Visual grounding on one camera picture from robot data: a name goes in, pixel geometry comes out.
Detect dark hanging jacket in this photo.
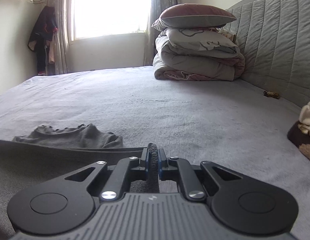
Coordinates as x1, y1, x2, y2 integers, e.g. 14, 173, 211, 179
27, 6, 58, 75

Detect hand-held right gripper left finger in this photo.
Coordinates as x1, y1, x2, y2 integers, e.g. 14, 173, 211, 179
65, 148, 149, 202

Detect folded grey pink duvet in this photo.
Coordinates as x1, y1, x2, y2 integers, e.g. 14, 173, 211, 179
152, 36, 246, 82

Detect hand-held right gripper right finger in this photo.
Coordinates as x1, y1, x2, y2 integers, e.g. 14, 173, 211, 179
157, 148, 243, 202

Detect grey quilted headboard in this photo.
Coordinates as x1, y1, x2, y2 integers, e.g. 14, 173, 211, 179
225, 0, 310, 110

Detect window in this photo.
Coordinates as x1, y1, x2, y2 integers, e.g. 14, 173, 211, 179
70, 0, 153, 42

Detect dark grey-green shirt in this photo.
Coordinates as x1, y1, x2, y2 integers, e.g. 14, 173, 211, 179
0, 123, 161, 240

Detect brown tan plush garment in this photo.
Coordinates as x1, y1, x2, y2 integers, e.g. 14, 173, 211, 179
287, 122, 310, 165

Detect mauve pillow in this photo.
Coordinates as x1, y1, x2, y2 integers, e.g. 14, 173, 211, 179
152, 3, 237, 30

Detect white printed pillow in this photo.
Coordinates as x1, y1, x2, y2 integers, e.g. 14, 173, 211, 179
158, 27, 241, 58

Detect pink hanging garment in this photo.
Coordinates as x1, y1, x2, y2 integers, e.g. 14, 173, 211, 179
48, 34, 56, 64

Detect tan plush item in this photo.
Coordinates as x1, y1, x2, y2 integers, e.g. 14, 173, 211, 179
218, 27, 236, 43

